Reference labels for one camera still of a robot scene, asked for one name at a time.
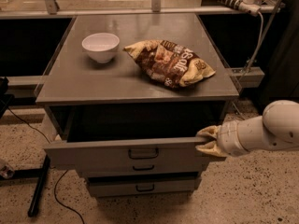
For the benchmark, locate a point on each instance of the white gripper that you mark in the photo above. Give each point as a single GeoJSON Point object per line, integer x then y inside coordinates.
{"type": "Point", "coordinates": [230, 137]}

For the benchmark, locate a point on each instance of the grey top drawer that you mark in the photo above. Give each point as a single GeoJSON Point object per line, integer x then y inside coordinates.
{"type": "Point", "coordinates": [98, 136]}

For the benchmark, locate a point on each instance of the grey drawer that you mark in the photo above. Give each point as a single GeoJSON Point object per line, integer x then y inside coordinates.
{"type": "Point", "coordinates": [147, 169]}
{"type": "Point", "coordinates": [142, 184]}
{"type": "Point", "coordinates": [98, 136]}

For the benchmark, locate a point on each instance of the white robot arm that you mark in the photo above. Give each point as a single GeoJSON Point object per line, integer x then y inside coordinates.
{"type": "Point", "coordinates": [277, 129]}

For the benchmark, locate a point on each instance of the grey drawer cabinet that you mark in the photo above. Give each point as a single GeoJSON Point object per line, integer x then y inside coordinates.
{"type": "Point", "coordinates": [75, 79]}

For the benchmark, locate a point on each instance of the grey middle drawer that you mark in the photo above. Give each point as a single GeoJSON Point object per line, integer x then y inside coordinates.
{"type": "Point", "coordinates": [147, 169]}

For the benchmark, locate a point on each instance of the grey bottom drawer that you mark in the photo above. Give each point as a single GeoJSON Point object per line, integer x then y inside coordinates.
{"type": "Point", "coordinates": [142, 184]}

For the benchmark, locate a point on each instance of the brown yellow chip bag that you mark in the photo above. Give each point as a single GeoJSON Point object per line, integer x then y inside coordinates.
{"type": "Point", "coordinates": [169, 63]}

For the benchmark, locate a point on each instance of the white power strip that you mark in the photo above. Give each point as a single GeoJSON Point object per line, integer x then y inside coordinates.
{"type": "Point", "coordinates": [246, 6]}

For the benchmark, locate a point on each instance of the white ceramic bowl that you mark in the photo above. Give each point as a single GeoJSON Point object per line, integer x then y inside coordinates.
{"type": "Point", "coordinates": [101, 47]}

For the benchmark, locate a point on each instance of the black metal floor bar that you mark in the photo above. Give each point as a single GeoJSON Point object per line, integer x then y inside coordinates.
{"type": "Point", "coordinates": [41, 180]}

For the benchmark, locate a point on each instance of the black device at left edge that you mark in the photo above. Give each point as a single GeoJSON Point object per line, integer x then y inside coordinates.
{"type": "Point", "coordinates": [5, 99]}

